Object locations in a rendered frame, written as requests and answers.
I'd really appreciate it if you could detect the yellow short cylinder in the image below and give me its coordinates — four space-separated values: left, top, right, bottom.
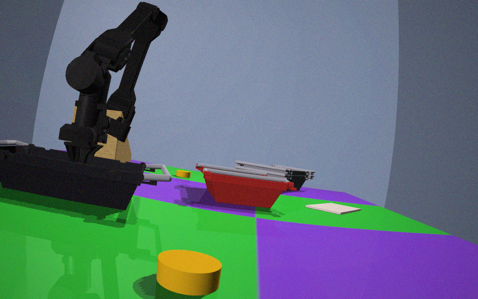
156 250 222 296
176 170 191 178

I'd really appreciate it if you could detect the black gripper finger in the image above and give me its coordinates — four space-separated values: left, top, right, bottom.
64 142 97 164
89 145 103 156

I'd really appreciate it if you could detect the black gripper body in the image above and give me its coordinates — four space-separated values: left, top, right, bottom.
59 96 108 146

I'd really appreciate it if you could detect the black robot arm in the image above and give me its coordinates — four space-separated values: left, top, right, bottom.
66 2 168 142

